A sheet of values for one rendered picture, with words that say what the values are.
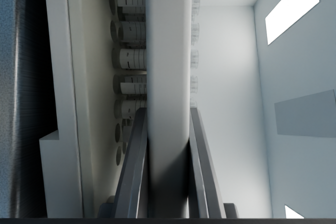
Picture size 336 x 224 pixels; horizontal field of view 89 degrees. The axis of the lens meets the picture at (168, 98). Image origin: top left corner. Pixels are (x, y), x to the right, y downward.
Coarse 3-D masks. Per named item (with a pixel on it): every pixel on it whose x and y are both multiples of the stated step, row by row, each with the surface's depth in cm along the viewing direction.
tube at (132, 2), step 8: (112, 0) 11; (120, 0) 11; (128, 0) 11; (136, 0) 11; (144, 0) 11; (192, 0) 11; (112, 8) 11; (120, 8) 11; (128, 8) 11; (136, 8) 11; (144, 8) 11; (192, 8) 11
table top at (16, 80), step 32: (0, 0) 8; (32, 0) 8; (0, 32) 8; (32, 32) 8; (0, 64) 8; (32, 64) 8; (0, 96) 8; (32, 96) 8; (0, 128) 7; (32, 128) 8; (0, 160) 7; (32, 160) 8; (0, 192) 7; (32, 192) 8
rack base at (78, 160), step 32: (64, 0) 7; (96, 0) 9; (64, 32) 7; (96, 32) 9; (64, 64) 7; (96, 64) 9; (64, 96) 8; (96, 96) 9; (64, 128) 8; (96, 128) 9; (64, 160) 8; (96, 160) 9; (64, 192) 8; (96, 192) 9
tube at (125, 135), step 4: (120, 124) 12; (124, 124) 12; (128, 124) 12; (132, 124) 12; (116, 128) 12; (120, 128) 12; (124, 128) 12; (128, 128) 12; (116, 132) 12; (120, 132) 12; (124, 132) 12; (128, 132) 12; (116, 136) 12; (120, 136) 12; (124, 136) 12; (128, 136) 12; (116, 140) 12; (120, 140) 12; (124, 140) 12; (128, 140) 12
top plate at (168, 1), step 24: (168, 0) 7; (168, 24) 7; (168, 48) 7; (168, 72) 7; (168, 96) 8; (168, 120) 8; (168, 144) 8; (168, 168) 8; (168, 192) 8; (168, 216) 8
